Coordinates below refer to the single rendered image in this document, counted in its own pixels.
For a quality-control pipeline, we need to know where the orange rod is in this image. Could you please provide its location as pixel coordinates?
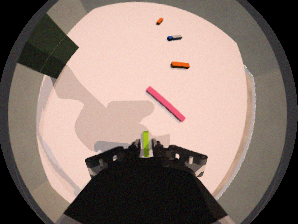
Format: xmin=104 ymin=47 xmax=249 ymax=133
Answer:
xmin=156 ymin=18 xmax=163 ymax=25
xmin=171 ymin=62 xmax=190 ymax=69

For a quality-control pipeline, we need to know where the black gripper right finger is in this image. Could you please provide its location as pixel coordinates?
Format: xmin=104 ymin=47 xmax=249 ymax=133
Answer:
xmin=152 ymin=139 xmax=208 ymax=177

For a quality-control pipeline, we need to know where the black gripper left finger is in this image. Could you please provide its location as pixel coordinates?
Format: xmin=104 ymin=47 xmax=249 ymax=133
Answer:
xmin=85 ymin=139 xmax=141 ymax=179

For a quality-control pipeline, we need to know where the grey rod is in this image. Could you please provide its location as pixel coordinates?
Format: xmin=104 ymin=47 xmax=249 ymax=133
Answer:
xmin=172 ymin=35 xmax=182 ymax=40

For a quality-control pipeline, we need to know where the lime green rod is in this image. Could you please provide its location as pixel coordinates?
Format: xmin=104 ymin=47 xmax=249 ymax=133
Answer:
xmin=143 ymin=131 xmax=149 ymax=157

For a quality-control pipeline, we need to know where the pink long rod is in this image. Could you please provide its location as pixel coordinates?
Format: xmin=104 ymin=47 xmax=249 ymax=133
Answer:
xmin=146 ymin=86 xmax=185 ymax=122

